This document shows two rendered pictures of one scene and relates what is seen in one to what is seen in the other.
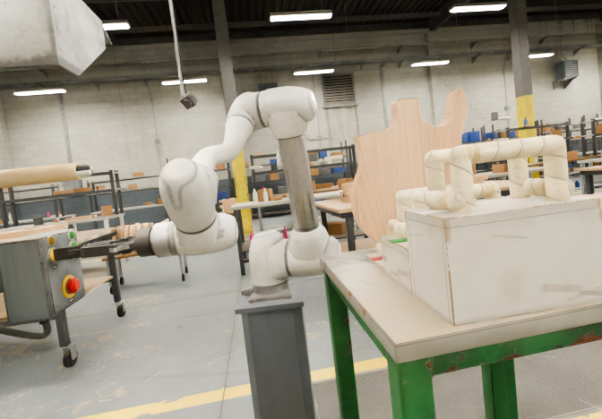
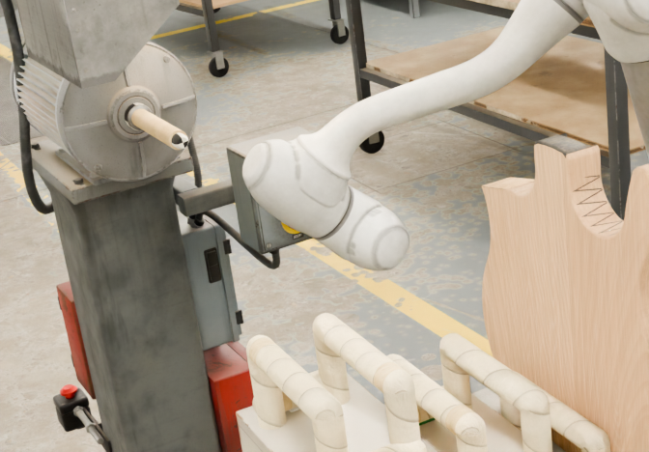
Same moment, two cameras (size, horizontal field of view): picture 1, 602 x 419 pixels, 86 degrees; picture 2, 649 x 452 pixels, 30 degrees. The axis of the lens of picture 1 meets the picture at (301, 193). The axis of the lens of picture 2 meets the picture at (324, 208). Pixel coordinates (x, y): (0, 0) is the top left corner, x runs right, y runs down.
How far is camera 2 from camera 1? 1.58 m
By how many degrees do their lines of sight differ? 73
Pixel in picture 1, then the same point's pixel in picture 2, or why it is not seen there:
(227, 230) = (360, 248)
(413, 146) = (557, 253)
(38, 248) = not seen: hidden behind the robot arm
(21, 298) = (243, 217)
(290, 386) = not seen: outside the picture
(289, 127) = (607, 42)
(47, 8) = (70, 38)
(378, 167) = (509, 263)
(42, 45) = (74, 69)
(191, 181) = (256, 185)
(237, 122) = (526, 4)
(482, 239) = not seen: outside the picture
